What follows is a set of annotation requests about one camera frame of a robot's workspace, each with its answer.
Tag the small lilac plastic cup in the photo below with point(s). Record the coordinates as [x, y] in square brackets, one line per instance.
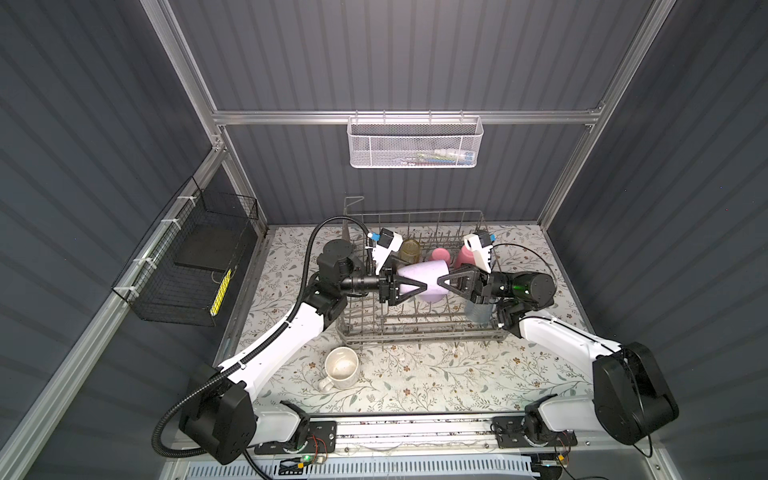
[427, 273]

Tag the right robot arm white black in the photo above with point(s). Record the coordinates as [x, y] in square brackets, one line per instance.
[630, 397]

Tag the white ceramic mug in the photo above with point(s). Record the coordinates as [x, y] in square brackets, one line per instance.
[342, 370]

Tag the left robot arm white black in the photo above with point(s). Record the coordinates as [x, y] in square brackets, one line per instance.
[217, 416]

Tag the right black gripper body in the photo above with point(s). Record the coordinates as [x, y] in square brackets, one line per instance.
[484, 291]

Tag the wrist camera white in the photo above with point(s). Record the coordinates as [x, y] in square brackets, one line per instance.
[386, 242]
[480, 244]

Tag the blue transparent cup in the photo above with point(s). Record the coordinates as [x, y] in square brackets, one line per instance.
[479, 314]

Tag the floral table mat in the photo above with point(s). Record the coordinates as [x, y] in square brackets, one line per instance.
[465, 376]

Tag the black wire wall basket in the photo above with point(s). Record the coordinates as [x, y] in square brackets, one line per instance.
[174, 277]

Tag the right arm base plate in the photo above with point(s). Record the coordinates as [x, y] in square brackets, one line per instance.
[520, 431]

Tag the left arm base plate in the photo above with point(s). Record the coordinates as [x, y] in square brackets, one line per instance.
[310, 437]

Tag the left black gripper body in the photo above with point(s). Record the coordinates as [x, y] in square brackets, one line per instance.
[384, 288]

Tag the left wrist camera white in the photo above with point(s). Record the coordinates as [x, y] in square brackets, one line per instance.
[386, 242]

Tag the yellow transparent cup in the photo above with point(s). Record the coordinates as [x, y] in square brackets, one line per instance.
[410, 251]

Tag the white mesh wall basket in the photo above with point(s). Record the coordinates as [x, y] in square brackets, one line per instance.
[392, 142]

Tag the items in white basket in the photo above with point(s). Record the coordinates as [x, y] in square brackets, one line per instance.
[448, 157]

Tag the grey wire dish rack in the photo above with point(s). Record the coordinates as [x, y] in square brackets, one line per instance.
[367, 321]

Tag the yellow brush in basket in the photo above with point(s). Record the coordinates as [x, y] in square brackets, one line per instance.
[221, 293]

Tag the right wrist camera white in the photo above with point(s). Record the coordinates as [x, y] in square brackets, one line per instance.
[480, 244]

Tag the pink plastic cup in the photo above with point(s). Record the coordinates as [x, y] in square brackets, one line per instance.
[441, 254]
[464, 257]

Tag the white vented front panel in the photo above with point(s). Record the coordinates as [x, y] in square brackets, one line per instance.
[472, 466]

